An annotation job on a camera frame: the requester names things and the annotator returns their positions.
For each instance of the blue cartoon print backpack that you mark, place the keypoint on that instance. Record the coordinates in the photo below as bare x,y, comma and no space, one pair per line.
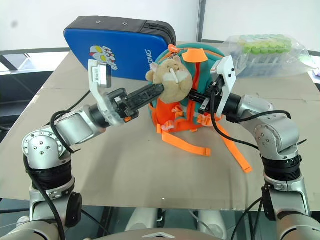
120,50

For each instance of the white right robot leg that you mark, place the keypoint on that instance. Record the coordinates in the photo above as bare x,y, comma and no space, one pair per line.
212,222

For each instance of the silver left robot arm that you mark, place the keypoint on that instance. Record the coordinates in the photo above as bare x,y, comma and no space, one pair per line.
72,125

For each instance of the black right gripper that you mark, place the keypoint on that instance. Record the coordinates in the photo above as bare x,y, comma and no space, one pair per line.
219,97

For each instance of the black vertical pole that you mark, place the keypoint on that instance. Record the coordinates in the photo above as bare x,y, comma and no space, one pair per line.
199,20

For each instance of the tan plush hamster toy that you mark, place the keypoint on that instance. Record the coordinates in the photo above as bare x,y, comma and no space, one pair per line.
175,80

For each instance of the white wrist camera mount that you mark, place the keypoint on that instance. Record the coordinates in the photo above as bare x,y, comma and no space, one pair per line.
98,73
228,72

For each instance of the white robot leg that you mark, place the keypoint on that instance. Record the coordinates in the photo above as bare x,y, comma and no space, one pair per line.
141,220
212,222

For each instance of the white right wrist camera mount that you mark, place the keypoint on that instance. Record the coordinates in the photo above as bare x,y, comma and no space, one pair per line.
228,72

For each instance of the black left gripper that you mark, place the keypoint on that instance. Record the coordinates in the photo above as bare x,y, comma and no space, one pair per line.
118,98

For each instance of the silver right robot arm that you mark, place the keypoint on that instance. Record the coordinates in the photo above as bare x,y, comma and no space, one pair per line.
277,132

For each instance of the grey robot torso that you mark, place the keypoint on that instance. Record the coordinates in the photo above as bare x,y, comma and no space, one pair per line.
160,235

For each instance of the brown cardboard table cover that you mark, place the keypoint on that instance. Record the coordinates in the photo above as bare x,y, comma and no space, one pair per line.
137,162

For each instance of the white left robot leg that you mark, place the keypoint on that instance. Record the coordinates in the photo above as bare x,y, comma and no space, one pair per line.
141,220

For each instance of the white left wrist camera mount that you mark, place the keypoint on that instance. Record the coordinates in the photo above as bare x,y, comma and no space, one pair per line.
98,73

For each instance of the clear bag of green items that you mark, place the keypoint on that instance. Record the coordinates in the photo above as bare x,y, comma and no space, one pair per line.
270,57

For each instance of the orange and teal backpack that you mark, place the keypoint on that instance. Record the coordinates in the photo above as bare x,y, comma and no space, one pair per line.
212,53

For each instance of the purple and white item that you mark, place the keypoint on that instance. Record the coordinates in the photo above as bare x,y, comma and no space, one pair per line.
317,75

